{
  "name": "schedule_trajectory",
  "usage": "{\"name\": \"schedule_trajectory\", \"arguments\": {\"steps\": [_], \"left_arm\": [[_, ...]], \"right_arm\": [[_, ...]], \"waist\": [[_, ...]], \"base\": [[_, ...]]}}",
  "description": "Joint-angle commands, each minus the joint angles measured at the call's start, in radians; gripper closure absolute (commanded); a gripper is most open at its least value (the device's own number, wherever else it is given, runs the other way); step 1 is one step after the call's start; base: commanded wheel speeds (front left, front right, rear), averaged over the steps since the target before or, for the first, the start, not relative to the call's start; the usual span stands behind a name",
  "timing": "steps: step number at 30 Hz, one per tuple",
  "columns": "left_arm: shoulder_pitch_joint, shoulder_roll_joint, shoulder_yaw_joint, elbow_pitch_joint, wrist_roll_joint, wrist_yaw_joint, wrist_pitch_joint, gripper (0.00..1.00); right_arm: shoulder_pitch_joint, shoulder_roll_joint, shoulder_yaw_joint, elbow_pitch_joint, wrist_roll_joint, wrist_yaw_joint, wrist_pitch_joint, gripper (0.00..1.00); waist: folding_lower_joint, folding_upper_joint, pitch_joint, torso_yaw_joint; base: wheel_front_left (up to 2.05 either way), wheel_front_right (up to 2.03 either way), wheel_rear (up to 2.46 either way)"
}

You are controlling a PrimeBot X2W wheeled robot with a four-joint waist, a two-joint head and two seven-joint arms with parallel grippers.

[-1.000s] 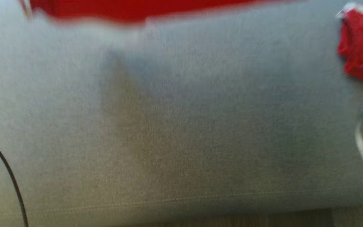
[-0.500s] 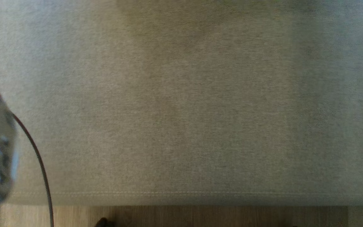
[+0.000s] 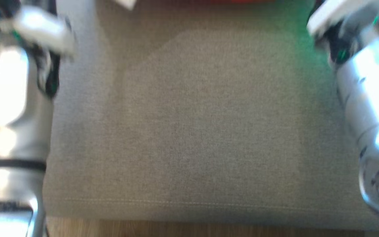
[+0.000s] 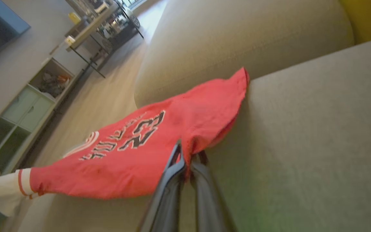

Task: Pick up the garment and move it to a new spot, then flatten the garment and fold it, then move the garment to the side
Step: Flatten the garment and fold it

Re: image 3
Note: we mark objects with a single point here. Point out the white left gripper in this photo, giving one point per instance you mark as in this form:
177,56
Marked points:
41,29

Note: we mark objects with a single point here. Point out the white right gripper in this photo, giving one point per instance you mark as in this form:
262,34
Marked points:
337,11

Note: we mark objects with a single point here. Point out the red garment striped white trim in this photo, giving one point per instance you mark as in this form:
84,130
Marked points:
242,1

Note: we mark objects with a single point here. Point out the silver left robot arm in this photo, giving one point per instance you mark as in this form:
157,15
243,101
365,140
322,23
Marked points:
8,141

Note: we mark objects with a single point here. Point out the large grey sofa cushion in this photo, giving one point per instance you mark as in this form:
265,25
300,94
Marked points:
192,115

